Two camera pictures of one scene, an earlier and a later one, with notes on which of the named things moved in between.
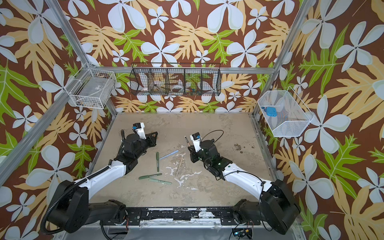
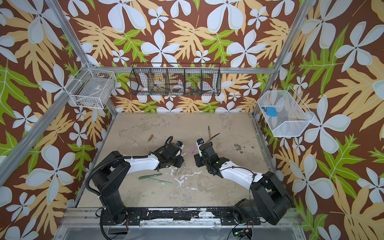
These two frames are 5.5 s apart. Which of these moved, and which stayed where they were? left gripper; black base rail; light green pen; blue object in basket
Moved: left gripper
Stayed: light green pen; blue object in basket; black base rail
